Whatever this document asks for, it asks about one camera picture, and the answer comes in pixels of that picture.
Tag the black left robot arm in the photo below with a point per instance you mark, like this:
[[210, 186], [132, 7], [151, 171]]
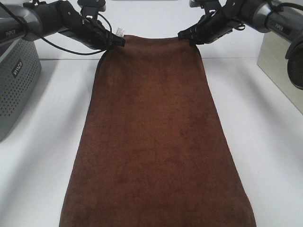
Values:
[[36, 19]]

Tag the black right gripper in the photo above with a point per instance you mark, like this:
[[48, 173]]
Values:
[[216, 22]]

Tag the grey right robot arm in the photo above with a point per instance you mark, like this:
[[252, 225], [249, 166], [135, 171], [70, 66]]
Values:
[[282, 18]]

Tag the white towel label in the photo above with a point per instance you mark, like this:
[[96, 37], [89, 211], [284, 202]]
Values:
[[120, 32]]

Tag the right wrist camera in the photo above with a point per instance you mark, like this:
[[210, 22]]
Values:
[[207, 5]]

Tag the grey perforated plastic basket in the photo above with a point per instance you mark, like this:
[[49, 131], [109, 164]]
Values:
[[20, 69]]

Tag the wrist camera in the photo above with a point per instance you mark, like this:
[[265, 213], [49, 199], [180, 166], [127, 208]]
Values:
[[207, 5], [90, 7]]

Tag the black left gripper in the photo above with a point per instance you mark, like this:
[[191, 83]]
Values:
[[86, 29]]

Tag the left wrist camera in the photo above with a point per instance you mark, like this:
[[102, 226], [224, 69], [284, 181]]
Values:
[[90, 7]]

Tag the beige fabric storage box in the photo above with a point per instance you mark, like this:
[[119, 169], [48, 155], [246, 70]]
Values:
[[272, 61]]

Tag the brown towel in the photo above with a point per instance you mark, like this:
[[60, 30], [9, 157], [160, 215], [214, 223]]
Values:
[[153, 152]]

